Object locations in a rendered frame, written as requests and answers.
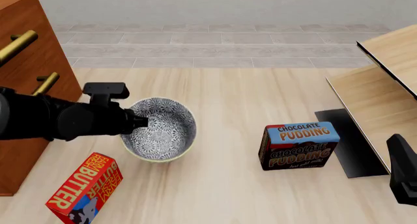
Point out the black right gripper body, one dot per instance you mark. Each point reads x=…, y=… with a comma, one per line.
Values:
x=407, y=193

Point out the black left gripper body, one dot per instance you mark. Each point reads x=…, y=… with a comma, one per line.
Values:
x=125, y=122

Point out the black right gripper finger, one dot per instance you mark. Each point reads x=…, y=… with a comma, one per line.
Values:
x=404, y=155

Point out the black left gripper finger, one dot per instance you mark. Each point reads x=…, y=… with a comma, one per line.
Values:
x=142, y=122

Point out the patterned black and white bowl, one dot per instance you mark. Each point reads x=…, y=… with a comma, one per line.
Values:
x=169, y=146

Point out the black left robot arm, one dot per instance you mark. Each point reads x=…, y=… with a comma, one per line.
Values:
x=39, y=119

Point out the brown wooden cabinet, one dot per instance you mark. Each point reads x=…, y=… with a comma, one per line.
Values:
x=23, y=165

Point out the pale wooden caddy, black inside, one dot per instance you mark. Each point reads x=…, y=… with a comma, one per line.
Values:
x=368, y=106

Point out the red butter box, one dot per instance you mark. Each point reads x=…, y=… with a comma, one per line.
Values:
x=85, y=185

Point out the chocolate pudding box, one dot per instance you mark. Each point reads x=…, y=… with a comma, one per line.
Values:
x=299, y=148

